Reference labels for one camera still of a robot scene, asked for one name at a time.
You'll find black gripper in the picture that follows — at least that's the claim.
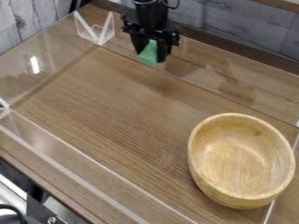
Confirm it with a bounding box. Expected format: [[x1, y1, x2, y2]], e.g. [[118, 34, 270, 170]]
[[121, 14, 182, 63]]

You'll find green rectangular block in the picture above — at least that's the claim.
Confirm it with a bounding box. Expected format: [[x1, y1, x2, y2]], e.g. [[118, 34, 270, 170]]
[[138, 40, 158, 67]]

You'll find wooden bowl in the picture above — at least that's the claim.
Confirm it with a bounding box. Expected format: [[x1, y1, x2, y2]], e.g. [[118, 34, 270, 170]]
[[188, 113, 296, 209]]

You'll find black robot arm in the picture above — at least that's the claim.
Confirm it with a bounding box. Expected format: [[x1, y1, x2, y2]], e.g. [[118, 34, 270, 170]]
[[121, 0, 181, 63]]

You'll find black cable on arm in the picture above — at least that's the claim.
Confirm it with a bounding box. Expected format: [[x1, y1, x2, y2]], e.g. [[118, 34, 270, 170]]
[[162, 0, 184, 11]]

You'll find clear acrylic corner bracket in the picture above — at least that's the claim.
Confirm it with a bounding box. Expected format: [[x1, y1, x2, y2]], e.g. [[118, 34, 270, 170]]
[[74, 10, 115, 46]]

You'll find black metal bracket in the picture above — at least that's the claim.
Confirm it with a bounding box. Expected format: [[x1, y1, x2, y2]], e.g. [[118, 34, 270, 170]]
[[26, 194, 70, 224]]

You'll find black cable lower left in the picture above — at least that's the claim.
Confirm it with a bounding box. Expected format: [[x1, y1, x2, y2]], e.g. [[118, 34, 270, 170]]
[[0, 204, 27, 218]]

